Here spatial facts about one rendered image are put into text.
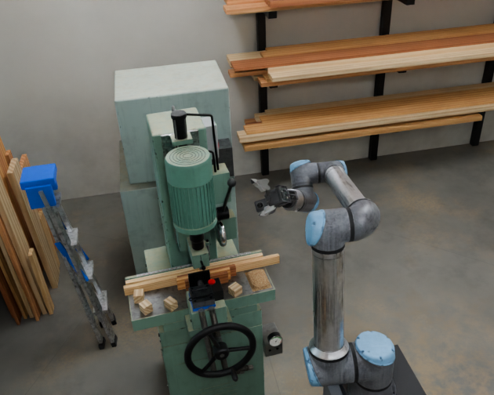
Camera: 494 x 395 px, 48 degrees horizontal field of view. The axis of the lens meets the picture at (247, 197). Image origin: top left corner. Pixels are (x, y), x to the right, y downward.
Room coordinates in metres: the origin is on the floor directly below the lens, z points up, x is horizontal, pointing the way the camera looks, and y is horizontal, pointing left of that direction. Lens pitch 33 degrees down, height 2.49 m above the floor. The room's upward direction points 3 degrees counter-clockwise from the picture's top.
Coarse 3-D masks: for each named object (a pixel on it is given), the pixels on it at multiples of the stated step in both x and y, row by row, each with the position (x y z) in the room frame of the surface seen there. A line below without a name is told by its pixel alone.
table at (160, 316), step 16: (240, 272) 1.84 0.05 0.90; (160, 288) 1.76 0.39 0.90; (176, 288) 1.75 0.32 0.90; (224, 288) 1.74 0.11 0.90; (272, 288) 1.72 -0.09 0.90; (160, 304) 1.66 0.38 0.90; (240, 304) 1.68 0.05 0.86; (144, 320) 1.59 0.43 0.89; (160, 320) 1.60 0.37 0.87; (176, 320) 1.62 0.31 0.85
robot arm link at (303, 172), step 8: (304, 160) 2.05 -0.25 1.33; (296, 168) 2.02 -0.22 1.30; (304, 168) 2.02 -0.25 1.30; (312, 168) 2.02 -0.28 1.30; (296, 176) 2.00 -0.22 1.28; (304, 176) 1.99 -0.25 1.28; (312, 176) 2.00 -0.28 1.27; (296, 184) 1.98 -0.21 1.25; (304, 184) 1.97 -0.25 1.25; (312, 184) 1.99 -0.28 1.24
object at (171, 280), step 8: (264, 256) 1.89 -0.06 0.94; (272, 256) 1.89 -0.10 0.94; (240, 264) 1.84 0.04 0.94; (248, 264) 1.85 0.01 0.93; (256, 264) 1.86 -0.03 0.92; (264, 264) 1.87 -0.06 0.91; (272, 264) 1.88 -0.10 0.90; (152, 280) 1.77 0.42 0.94; (160, 280) 1.77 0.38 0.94; (168, 280) 1.77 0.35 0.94; (128, 288) 1.73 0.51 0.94; (136, 288) 1.74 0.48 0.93; (144, 288) 1.74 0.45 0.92; (152, 288) 1.75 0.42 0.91
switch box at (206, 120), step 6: (204, 120) 2.17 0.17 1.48; (210, 120) 2.17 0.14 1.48; (210, 126) 2.11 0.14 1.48; (216, 126) 2.12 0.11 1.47; (210, 132) 2.11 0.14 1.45; (216, 132) 2.12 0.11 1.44; (210, 138) 2.11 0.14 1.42; (216, 138) 2.11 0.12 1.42; (210, 144) 2.11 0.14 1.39; (216, 144) 2.11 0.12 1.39
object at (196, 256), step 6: (204, 246) 1.82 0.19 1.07; (192, 252) 1.78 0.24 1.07; (198, 252) 1.78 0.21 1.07; (204, 252) 1.78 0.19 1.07; (192, 258) 1.76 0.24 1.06; (198, 258) 1.76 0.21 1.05; (204, 258) 1.77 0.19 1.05; (192, 264) 1.78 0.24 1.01; (198, 264) 1.76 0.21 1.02; (204, 264) 1.77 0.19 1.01
